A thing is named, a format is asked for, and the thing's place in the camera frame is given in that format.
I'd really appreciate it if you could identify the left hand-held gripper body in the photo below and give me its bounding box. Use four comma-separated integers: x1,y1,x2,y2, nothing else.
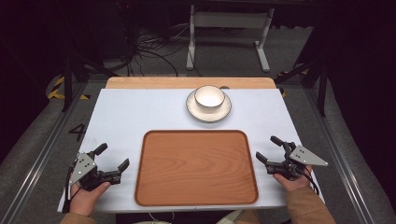
69,151,122,192

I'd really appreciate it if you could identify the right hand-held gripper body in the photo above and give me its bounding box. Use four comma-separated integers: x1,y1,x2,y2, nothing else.
264,141,329,182

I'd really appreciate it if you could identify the white plate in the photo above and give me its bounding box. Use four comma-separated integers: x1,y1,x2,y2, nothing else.
185,89,233,123

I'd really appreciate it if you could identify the wooden tray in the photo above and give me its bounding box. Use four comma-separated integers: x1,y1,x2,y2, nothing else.
134,129,260,207

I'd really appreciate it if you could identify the white bowl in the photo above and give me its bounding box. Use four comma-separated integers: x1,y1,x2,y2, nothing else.
193,85,226,114

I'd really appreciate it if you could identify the person's right hand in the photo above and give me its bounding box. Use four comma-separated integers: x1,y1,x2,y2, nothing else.
273,165,314,192

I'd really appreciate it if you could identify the person's left hand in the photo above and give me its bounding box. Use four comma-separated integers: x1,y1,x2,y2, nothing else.
68,181,112,217

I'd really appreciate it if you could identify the white table cover sheet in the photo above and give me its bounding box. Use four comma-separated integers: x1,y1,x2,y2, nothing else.
57,88,326,215

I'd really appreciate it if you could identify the black tripod stand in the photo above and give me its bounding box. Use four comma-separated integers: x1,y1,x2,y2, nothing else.
274,55,330,118
60,3,120,113

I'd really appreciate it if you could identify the yellow black floor tape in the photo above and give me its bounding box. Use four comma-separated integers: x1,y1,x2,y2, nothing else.
46,76,92,101

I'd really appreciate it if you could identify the wooden table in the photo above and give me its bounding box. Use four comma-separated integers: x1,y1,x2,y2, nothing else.
105,77,277,91

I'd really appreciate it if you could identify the white metal stand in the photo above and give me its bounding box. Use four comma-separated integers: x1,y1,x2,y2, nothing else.
186,4,276,74

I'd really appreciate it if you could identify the right hand-held gripper cable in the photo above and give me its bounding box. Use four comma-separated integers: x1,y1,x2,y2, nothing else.
300,167,320,196

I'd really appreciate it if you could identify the hand-held gripper cable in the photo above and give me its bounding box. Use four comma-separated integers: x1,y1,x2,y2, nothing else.
62,164,82,215
300,167,320,196

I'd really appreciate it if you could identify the aluminium floor rail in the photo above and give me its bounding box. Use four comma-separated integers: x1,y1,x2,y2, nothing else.
0,83,90,224
303,88,376,224

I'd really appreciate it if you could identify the left hand-held gripper cable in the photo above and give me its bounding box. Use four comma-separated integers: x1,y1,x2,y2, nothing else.
62,164,82,215

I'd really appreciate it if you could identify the bundle of black floor cables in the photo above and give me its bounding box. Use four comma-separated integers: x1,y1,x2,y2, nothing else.
124,22,204,77

